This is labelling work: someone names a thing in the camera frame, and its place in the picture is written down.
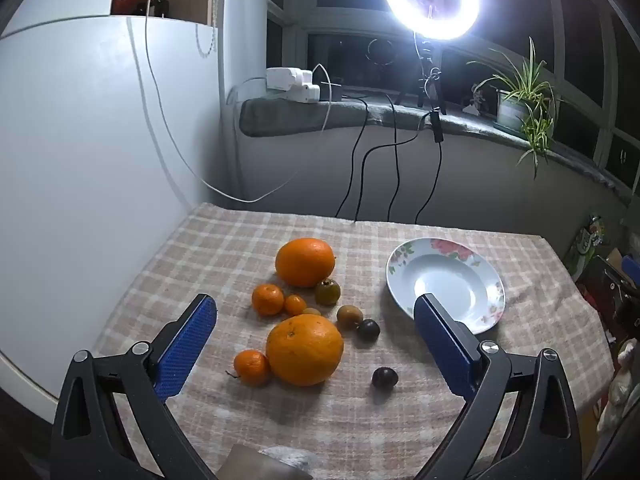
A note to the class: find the large orange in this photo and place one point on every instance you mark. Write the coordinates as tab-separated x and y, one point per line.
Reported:
305	350
305	262

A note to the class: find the beige checked tablecloth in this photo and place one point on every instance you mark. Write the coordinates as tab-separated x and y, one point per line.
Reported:
225	240

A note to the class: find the small brown kiwi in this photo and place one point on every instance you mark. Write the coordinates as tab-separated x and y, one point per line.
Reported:
349	317
311	312

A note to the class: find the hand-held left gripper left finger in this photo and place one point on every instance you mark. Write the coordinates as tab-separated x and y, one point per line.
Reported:
187	345

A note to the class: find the mandarin with stem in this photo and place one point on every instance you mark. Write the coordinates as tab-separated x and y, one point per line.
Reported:
252	367

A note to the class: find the white plush toy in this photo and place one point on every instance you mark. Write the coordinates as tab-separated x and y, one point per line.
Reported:
620	390

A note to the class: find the dark bottle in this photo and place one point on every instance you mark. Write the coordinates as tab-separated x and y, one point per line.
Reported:
160	6

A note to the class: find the dark storage box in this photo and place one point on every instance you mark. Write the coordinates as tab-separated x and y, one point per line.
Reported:
607	290

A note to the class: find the green snack bag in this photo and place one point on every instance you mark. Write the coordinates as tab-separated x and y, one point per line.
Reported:
590	240

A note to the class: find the grey windowsill cover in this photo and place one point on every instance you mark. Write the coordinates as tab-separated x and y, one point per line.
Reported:
300	117

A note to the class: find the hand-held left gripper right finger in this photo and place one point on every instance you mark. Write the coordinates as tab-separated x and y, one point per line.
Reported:
445	350

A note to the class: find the brown green persimmon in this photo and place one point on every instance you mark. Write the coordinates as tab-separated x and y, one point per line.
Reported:
327	291

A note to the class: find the white window frame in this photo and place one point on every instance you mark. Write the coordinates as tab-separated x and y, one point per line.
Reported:
350	22

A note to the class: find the small ornament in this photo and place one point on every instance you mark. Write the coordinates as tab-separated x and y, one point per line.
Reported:
472	103

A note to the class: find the small orange kumquat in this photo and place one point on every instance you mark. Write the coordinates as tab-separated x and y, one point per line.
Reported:
295	305

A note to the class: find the white power adapters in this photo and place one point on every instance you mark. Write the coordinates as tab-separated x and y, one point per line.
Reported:
282	77

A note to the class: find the white floral plate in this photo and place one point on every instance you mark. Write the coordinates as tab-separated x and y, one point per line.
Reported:
450	270

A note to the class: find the dark plum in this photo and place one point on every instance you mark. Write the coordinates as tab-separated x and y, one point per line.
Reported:
384	378
368	331

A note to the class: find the potted spider plant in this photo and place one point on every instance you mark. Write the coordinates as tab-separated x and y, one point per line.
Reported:
512	107

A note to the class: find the white charger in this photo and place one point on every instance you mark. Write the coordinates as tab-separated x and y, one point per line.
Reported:
307	92

